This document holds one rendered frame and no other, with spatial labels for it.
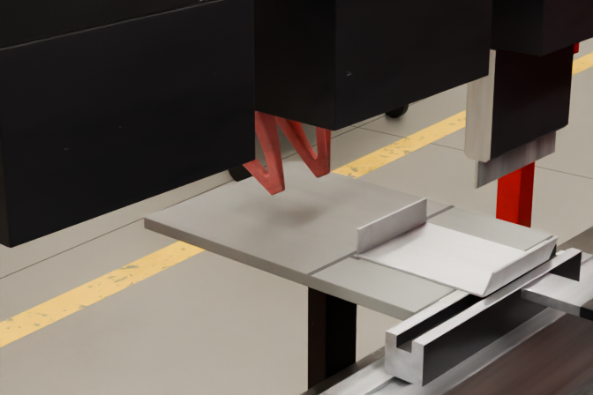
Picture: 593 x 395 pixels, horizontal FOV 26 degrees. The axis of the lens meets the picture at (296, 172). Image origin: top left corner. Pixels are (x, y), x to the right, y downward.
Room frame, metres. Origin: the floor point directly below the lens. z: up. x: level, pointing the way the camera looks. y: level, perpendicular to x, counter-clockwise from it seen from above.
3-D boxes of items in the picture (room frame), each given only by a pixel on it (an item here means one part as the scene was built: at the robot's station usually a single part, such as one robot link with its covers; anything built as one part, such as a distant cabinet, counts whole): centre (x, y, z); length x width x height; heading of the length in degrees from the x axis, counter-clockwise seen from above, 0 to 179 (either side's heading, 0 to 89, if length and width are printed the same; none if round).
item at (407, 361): (0.81, -0.13, 0.99); 0.20 x 0.03 x 0.03; 139
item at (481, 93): (0.83, -0.15, 1.13); 0.10 x 0.02 x 0.10; 139
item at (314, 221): (0.92, -0.04, 1.00); 0.26 x 0.18 x 0.01; 49
